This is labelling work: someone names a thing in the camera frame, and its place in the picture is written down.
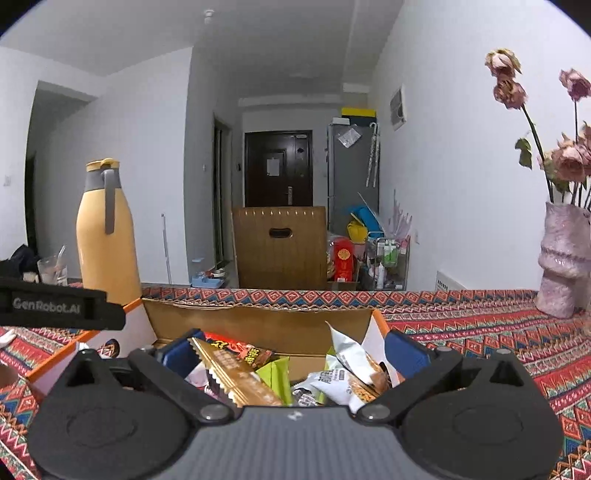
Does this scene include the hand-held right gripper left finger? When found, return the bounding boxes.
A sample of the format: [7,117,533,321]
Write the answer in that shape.
[51,329,235,424]

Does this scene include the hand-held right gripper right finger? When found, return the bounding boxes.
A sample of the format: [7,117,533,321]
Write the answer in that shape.
[355,329,542,424]

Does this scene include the caramel brown snack packet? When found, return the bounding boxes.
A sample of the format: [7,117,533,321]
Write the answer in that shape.
[191,337,283,408]

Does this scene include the red snack packet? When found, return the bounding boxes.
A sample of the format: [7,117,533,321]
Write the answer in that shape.
[203,332,275,370]

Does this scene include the white cracker snack packet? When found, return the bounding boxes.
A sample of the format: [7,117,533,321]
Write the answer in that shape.
[305,369,379,414]

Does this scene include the orange rimmed cardboard box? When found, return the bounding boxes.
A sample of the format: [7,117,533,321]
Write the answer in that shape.
[25,296,393,407]

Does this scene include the lime green snack packet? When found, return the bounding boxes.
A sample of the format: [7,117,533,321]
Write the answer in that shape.
[256,357,294,407]

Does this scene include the black white snack packet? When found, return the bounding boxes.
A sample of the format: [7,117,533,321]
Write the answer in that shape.
[290,376,319,407]

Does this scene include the glass cup with tea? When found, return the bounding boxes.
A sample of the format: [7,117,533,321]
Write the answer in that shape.
[37,256,69,287]

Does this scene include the red patterned tablecloth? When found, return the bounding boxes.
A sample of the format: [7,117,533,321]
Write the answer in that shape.
[0,284,591,480]

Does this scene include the yellow thermos jug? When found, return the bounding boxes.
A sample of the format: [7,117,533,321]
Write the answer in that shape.
[76,158,143,305]

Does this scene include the blue floor tray with bowls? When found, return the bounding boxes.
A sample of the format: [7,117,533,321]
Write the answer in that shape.
[191,270,227,289]

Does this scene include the thin white pole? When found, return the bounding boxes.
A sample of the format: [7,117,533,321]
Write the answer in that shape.
[161,213,172,284]

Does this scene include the red gift box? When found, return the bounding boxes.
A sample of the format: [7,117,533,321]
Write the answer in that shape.
[330,235,356,282]

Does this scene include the pale pink feathery stems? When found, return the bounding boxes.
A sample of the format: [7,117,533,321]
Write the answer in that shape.
[385,188,415,241]

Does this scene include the blue bag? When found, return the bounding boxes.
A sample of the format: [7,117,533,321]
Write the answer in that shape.
[348,205,382,234]

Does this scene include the pink textured vase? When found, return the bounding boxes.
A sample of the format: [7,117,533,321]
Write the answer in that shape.
[534,202,591,319]

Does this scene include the grey refrigerator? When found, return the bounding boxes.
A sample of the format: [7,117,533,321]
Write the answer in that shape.
[327,121,380,232]

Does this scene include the dark entrance door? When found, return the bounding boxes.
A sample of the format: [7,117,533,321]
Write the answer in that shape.
[244,130,314,208]

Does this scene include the white folded umbrella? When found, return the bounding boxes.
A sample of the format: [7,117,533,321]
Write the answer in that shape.
[366,122,382,188]

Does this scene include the dried pink roses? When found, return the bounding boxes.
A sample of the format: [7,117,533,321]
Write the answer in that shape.
[485,47,591,208]

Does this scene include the white low wall radiator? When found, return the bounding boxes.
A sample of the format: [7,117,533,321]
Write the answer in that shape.
[435,270,467,291]

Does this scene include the wire storage cart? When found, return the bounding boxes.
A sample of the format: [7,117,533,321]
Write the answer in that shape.
[362,235,411,291]

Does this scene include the white wall fuse box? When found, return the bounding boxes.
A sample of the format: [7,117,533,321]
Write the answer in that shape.
[390,85,408,131]

